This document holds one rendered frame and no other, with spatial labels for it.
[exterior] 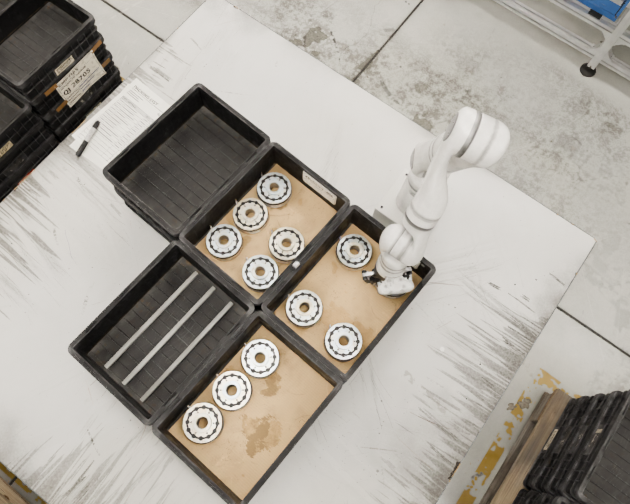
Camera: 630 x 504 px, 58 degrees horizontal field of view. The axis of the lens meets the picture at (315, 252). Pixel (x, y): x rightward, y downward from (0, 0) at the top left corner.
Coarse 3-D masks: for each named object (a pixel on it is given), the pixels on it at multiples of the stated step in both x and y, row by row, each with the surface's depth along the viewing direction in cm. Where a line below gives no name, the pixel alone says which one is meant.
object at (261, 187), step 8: (264, 176) 170; (272, 176) 170; (280, 176) 170; (264, 184) 169; (288, 184) 169; (264, 192) 168; (288, 192) 168; (264, 200) 167; (272, 200) 168; (280, 200) 168
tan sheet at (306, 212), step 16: (288, 176) 174; (256, 192) 172; (304, 192) 172; (272, 208) 170; (288, 208) 170; (304, 208) 170; (320, 208) 171; (272, 224) 169; (288, 224) 169; (304, 224) 169; (320, 224) 169; (224, 240) 167; (256, 240) 167; (304, 240) 167; (208, 256) 165; (240, 256) 165; (240, 272) 164; (256, 272) 164
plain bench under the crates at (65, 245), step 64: (192, 64) 200; (256, 64) 201; (320, 64) 202; (320, 128) 194; (384, 128) 195; (64, 192) 184; (384, 192) 187; (448, 192) 188; (512, 192) 189; (0, 256) 176; (64, 256) 177; (128, 256) 178; (448, 256) 181; (512, 256) 182; (576, 256) 182; (0, 320) 170; (64, 320) 171; (448, 320) 174; (512, 320) 175; (0, 384) 164; (64, 384) 165; (384, 384) 168; (448, 384) 168; (0, 448) 159; (64, 448) 160; (128, 448) 160; (320, 448) 162; (384, 448) 162; (448, 448) 163
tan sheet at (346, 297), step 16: (352, 224) 169; (368, 240) 168; (320, 272) 164; (336, 272) 165; (352, 272) 165; (304, 288) 163; (320, 288) 163; (336, 288) 163; (352, 288) 163; (368, 288) 163; (336, 304) 162; (352, 304) 162; (368, 304) 162; (384, 304) 162; (400, 304) 162; (288, 320) 160; (320, 320) 160; (336, 320) 160; (352, 320) 160; (368, 320) 160; (384, 320) 161; (304, 336) 158; (320, 336) 159; (368, 336) 159; (320, 352) 157
